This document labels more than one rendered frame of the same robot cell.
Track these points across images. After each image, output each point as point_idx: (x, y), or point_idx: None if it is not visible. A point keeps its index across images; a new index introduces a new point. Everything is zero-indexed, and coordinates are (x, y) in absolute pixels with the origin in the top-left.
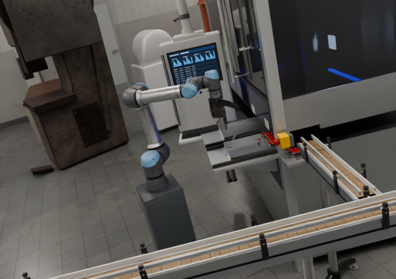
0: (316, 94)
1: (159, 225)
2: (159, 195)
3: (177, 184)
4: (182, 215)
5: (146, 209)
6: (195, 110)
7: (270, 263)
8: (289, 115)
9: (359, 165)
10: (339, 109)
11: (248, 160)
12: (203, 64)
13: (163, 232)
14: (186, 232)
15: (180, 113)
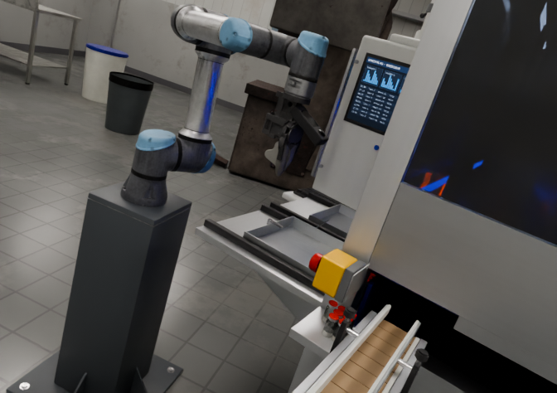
0: (498, 230)
1: (89, 249)
2: (118, 201)
3: (161, 213)
4: (130, 267)
5: (86, 206)
6: (351, 172)
7: None
8: (394, 230)
9: None
10: (541, 322)
11: (266, 264)
12: None
13: (90, 264)
14: (121, 299)
15: (327, 160)
